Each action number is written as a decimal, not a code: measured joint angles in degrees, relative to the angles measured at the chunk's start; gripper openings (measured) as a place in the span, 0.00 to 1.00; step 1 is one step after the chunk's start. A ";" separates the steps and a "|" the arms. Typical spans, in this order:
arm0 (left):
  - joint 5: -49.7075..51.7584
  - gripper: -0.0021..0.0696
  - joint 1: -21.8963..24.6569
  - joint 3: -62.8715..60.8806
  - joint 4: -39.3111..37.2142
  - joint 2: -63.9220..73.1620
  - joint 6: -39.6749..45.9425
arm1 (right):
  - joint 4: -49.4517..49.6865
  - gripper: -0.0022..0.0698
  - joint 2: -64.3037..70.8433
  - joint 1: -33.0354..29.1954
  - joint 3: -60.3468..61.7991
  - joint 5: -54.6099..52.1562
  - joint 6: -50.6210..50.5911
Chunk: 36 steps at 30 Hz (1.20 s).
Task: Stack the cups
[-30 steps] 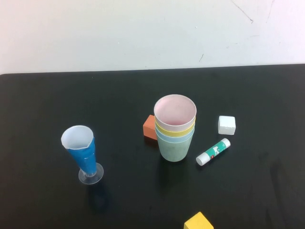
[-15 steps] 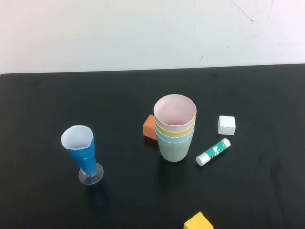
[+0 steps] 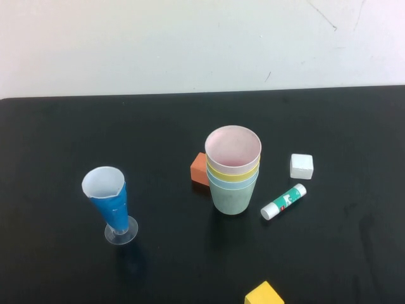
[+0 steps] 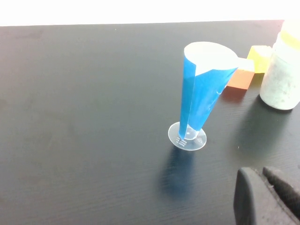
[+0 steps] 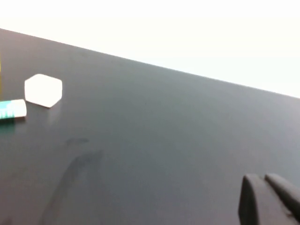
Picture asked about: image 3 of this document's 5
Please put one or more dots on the pink plastic cup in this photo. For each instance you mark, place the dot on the pink plastic cup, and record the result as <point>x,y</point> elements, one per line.
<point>232,149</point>

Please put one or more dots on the yellow plastic cup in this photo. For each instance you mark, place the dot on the yellow plastic cup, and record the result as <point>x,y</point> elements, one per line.
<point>234,178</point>

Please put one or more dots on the pale green plastic cup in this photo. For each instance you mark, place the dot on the pale green plastic cup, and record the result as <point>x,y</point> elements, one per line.
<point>232,202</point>

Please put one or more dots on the blue paper-lined footed glass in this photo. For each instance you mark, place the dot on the blue paper-lined footed glass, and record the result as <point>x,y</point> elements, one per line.
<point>110,209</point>

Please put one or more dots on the light blue plastic cup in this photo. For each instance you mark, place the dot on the light blue plastic cup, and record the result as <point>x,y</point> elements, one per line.
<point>234,186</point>

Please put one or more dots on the yellow cube block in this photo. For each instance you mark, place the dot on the yellow cube block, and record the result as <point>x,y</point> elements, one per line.
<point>262,296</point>

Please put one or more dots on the orange cube block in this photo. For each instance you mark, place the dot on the orange cube block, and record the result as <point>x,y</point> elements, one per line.
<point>197,171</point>

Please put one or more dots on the white cube block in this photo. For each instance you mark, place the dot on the white cube block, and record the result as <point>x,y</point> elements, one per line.
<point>302,166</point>

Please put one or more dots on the green white glue stick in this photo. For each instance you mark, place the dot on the green white glue stick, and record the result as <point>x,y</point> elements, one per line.
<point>284,201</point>

